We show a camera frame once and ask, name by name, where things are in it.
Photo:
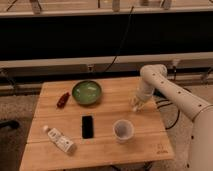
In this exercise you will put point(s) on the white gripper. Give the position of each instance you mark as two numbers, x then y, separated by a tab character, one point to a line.
142	97

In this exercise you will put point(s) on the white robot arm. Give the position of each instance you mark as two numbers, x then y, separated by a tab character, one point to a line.
198	110

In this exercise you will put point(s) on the white plastic cup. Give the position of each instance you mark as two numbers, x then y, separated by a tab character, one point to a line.
123	131

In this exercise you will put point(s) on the green bowl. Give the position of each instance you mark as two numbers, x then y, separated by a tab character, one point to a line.
86	92

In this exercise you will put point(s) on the black smartphone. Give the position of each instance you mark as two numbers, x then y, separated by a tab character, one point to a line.
87	127

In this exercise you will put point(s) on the dark red chili pepper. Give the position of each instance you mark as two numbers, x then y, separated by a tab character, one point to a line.
63	100

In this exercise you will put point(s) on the white plastic bottle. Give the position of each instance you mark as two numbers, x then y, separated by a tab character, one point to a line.
60	140

